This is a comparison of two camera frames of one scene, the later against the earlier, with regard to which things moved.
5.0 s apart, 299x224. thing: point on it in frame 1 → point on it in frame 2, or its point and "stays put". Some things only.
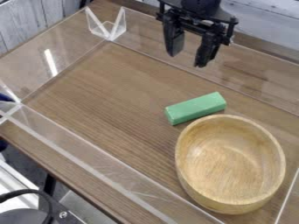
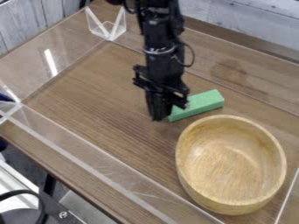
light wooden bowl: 230,163 stays put
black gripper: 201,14 → 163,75
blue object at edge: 4,97 stays put
